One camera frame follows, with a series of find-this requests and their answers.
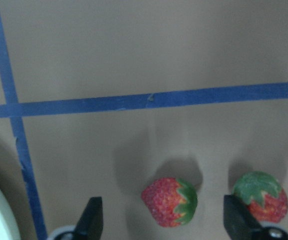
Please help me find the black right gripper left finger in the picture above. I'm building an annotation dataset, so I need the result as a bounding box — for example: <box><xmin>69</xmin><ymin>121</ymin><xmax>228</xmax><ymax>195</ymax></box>
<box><xmin>72</xmin><ymin>196</ymin><xmax>103</xmax><ymax>240</ymax></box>

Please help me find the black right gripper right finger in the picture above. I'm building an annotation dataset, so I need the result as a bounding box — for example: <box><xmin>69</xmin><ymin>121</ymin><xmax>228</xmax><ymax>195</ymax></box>
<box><xmin>223</xmin><ymin>194</ymin><xmax>288</xmax><ymax>240</ymax></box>

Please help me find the strawberry of pair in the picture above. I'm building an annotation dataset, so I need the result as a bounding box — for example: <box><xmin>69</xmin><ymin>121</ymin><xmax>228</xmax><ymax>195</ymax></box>
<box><xmin>232</xmin><ymin>171</ymin><xmax>288</xmax><ymax>223</ymax></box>
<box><xmin>141</xmin><ymin>177</ymin><xmax>198</xmax><ymax>228</ymax></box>

